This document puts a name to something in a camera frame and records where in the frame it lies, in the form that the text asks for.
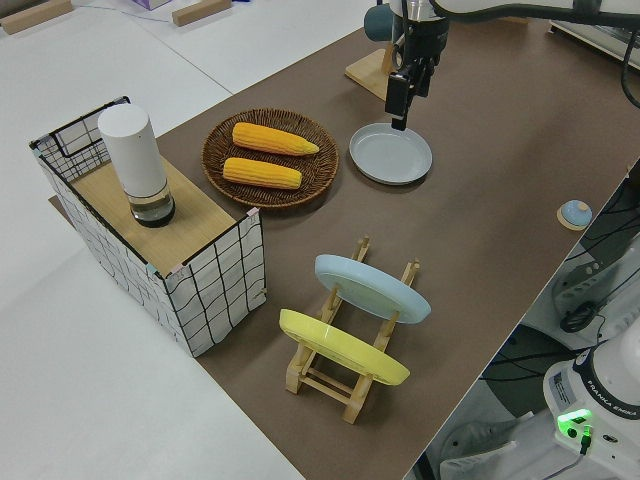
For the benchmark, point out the yellow plate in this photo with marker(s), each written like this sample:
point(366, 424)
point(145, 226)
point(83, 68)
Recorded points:
point(340, 345)

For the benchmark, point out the wooden block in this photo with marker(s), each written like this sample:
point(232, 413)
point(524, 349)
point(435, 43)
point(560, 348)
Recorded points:
point(30, 15)
point(197, 12)

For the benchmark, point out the light blue plate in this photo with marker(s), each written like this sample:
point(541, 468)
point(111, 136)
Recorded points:
point(370, 287)

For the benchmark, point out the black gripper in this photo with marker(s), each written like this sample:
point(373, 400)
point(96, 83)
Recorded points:
point(422, 40)

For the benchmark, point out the long yellow corn cob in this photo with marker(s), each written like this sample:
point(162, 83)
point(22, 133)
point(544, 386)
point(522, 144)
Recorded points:
point(270, 138)

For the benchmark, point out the wooden mug tree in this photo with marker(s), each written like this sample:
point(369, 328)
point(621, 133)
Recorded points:
point(367, 72)

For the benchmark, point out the round wicker basket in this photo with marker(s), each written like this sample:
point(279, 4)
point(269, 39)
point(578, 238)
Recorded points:
point(320, 175)

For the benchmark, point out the gray plate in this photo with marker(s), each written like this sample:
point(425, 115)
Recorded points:
point(390, 157)

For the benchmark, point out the brown table mat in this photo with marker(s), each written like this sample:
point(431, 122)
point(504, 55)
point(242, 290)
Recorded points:
point(475, 240)

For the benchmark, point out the purple box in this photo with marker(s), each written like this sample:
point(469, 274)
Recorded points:
point(150, 4)

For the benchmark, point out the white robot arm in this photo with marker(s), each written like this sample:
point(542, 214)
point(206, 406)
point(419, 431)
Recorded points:
point(615, 395)

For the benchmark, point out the dark blue mug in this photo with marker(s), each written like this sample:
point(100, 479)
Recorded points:
point(376, 22)

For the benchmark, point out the white toaster oven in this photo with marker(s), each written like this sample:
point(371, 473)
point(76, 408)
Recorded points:
point(600, 40)

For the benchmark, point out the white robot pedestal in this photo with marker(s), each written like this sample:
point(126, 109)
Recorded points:
point(480, 445)

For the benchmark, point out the short yellow corn cob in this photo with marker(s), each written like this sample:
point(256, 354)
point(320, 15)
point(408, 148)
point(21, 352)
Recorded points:
point(260, 173)

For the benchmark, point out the wooden dish rack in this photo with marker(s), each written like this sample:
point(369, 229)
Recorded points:
point(325, 387)

